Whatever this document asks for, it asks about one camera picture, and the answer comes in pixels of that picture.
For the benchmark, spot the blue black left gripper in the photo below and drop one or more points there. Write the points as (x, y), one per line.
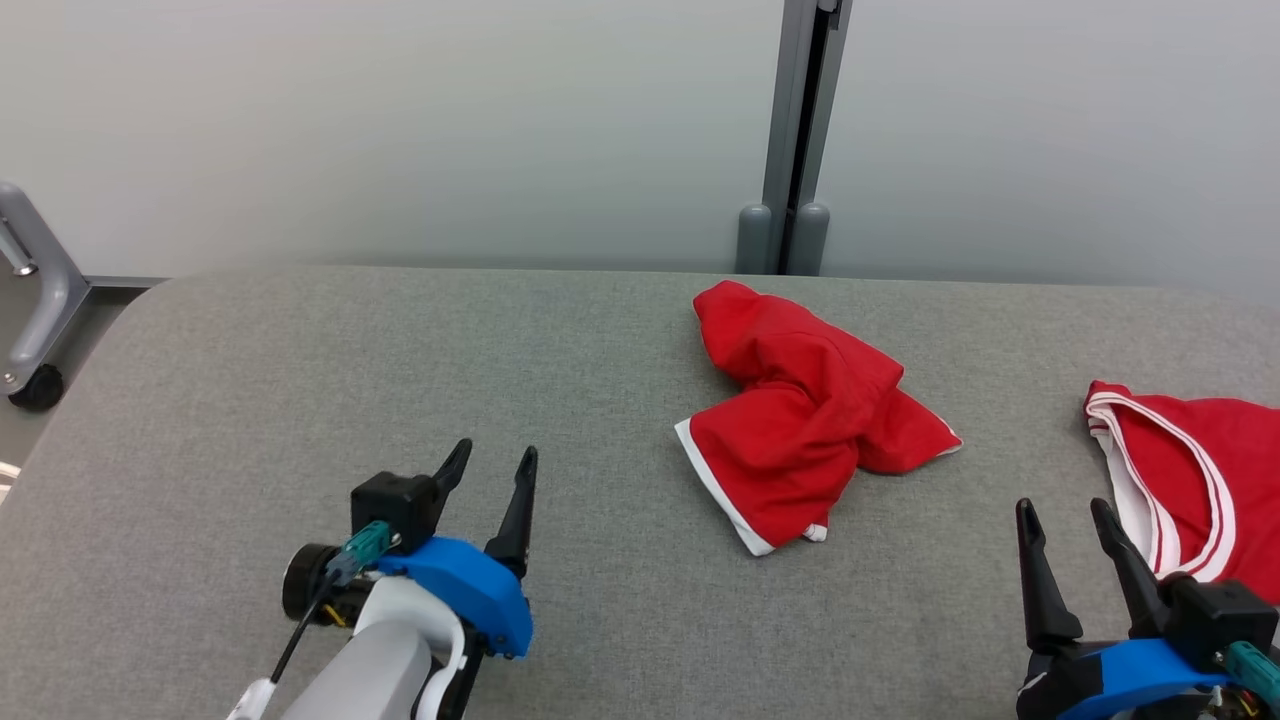
(480, 600)

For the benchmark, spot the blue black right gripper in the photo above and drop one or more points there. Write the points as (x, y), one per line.
(1100, 675)

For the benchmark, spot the red jersey with white sleeves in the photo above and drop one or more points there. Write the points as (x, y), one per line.
(1250, 450)

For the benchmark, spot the red shorts with white waistband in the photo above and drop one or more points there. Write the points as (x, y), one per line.
(800, 420)

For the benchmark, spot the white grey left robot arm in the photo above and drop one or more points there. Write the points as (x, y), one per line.
(370, 670)

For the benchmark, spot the grey fabric sofa cushion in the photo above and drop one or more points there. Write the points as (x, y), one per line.
(300, 380)

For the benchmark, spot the black caster wheel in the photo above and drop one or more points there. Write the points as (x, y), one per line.
(38, 388)

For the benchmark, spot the grey metal cart leg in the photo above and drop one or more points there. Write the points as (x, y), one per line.
(50, 290)

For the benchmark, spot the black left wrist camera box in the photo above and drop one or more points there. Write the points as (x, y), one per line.
(395, 505)

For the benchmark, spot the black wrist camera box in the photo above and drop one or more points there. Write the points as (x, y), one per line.
(1215, 615)
(395, 505)

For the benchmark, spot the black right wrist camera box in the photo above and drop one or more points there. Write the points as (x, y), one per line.
(1215, 615)

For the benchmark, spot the grey metal partition post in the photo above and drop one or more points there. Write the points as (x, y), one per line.
(785, 120)

